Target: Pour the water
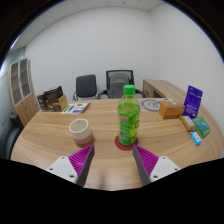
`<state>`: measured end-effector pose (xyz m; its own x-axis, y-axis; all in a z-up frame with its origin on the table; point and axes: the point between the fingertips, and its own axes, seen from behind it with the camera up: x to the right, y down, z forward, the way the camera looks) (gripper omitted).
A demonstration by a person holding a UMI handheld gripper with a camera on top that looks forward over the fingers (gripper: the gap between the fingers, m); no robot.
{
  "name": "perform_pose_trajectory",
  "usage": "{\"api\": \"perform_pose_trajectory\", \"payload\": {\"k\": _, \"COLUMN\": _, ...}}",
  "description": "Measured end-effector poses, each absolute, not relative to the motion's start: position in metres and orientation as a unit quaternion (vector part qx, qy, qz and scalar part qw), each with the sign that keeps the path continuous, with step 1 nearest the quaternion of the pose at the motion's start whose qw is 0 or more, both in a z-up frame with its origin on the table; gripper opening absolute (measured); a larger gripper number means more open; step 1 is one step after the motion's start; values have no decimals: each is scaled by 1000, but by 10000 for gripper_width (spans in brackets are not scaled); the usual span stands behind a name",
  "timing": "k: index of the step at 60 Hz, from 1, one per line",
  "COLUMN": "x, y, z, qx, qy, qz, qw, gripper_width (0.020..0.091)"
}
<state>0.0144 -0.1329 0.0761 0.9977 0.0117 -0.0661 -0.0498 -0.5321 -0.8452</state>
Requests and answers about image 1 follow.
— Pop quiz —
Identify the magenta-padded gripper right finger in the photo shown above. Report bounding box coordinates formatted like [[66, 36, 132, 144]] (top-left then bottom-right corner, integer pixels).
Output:
[[132, 144, 182, 187]]

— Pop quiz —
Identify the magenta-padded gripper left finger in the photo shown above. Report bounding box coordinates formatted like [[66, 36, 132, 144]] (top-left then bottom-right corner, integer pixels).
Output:
[[45, 144, 96, 188]]

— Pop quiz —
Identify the green drink bottle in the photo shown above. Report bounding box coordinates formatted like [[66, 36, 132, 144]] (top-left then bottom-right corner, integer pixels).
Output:
[[116, 84, 141, 147]]

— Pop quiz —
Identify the flat round red coaster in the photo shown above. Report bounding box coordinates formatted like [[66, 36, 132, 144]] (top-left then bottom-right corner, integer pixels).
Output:
[[114, 134, 139, 152]]

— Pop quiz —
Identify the white and brown cup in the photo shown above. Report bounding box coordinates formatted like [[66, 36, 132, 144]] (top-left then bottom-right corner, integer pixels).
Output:
[[68, 118, 96, 149]]

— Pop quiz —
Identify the white printed leaflet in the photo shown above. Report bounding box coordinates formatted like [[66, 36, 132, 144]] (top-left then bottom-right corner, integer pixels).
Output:
[[60, 102, 91, 115]]

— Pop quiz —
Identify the small light blue box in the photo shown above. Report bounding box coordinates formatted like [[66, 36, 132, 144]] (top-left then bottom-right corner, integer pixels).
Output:
[[189, 130, 203, 147]]

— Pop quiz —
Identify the tan box with white label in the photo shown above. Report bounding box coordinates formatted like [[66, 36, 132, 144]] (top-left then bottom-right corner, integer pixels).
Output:
[[178, 114, 197, 132]]

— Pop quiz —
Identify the orange cardboard box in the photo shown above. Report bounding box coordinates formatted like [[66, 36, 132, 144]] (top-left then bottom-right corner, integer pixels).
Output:
[[158, 100, 186, 120]]

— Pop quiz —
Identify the brown cardboard box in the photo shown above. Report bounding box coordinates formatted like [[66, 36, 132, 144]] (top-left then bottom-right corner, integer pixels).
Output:
[[49, 94, 69, 113]]

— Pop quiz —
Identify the green folded cloth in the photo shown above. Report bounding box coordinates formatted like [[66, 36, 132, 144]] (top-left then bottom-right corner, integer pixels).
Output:
[[192, 115, 212, 139]]

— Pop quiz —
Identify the blue flat packet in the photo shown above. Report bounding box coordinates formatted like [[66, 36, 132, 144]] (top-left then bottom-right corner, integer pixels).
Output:
[[195, 119, 209, 132]]

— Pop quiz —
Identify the black leather armchair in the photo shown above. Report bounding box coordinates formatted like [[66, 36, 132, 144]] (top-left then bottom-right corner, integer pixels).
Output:
[[0, 113, 25, 159]]

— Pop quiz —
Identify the dark grey padded office chair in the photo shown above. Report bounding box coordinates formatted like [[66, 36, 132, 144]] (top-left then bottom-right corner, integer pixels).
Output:
[[71, 73, 99, 102]]

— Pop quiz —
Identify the wooden side desk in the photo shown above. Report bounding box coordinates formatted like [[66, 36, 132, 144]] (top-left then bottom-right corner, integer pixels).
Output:
[[142, 78, 188, 101]]

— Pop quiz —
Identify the purple hanging package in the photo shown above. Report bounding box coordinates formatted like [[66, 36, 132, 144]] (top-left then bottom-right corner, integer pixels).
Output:
[[182, 84, 204, 120]]

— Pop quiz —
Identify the black mesh-back office chair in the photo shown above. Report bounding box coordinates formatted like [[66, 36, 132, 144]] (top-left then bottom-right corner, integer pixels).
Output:
[[96, 69, 148, 100]]

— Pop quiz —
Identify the wooden shelf unit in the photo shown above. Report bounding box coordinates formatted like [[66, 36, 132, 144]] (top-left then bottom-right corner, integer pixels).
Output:
[[7, 58, 40, 127]]

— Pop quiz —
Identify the long ceiling light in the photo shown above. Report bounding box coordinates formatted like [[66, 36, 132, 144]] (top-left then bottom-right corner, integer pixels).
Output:
[[9, 34, 21, 50]]

